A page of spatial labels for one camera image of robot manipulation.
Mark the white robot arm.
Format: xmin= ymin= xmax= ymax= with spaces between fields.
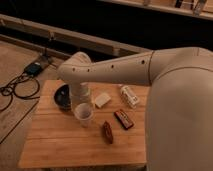
xmin=58 ymin=47 xmax=213 ymax=171

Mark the black floor cable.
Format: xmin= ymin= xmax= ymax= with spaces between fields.
xmin=0 ymin=71 xmax=41 ymax=113

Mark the white rectangular block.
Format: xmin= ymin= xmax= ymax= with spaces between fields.
xmin=95 ymin=93 xmax=111 ymax=108

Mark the dark red snack bar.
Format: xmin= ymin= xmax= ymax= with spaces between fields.
xmin=114 ymin=110 xmax=134 ymax=130

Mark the wooden rail beam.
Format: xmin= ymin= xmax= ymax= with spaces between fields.
xmin=0 ymin=14 xmax=149 ymax=57

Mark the black power adapter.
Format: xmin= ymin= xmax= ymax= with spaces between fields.
xmin=24 ymin=63 xmax=42 ymax=76

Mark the brown wrapped snack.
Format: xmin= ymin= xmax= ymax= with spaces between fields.
xmin=103 ymin=121 xmax=114 ymax=144

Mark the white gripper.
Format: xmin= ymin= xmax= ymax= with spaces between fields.
xmin=69 ymin=83 xmax=91 ymax=110

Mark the dark ceramic bowl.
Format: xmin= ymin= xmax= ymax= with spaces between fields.
xmin=54 ymin=84 xmax=71 ymax=110

